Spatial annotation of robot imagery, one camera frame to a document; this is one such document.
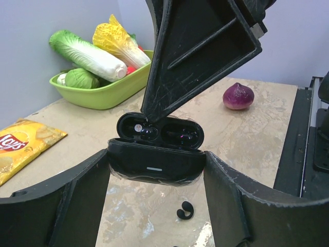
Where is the yellow Lays chips bag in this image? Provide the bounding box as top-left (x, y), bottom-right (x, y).
top-left (1, 118), bottom-right (67, 185)

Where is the green plastic basket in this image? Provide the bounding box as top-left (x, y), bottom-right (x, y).
top-left (49, 62), bottom-right (151, 110)

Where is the red tomato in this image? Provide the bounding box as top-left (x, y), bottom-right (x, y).
top-left (126, 66), bottom-right (136, 75)

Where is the yellow leaf cabbage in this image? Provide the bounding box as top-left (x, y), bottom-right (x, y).
top-left (92, 14), bottom-right (151, 69)

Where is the long napa cabbage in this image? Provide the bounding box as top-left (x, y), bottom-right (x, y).
top-left (49, 30), bottom-right (127, 82)

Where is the white cauliflower piece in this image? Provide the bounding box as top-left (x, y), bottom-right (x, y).
top-left (57, 73), bottom-right (66, 86)

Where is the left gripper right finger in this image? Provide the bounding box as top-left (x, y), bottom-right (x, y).
top-left (204, 151), bottom-right (328, 246)

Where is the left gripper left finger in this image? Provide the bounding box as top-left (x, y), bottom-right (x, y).
top-left (1, 149), bottom-right (111, 246)

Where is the black earbud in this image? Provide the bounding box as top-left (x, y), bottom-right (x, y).
top-left (176, 201), bottom-right (194, 220)

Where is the round green cabbage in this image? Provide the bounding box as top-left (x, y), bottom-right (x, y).
top-left (65, 68), bottom-right (100, 89)

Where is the purple onion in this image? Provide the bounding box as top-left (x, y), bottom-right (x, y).
top-left (223, 82), bottom-right (254, 110)

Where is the black earbud charging case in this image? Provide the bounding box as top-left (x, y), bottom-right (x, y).
top-left (107, 112), bottom-right (206, 186)

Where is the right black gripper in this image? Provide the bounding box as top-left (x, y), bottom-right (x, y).
top-left (141, 0), bottom-right (276, 122)

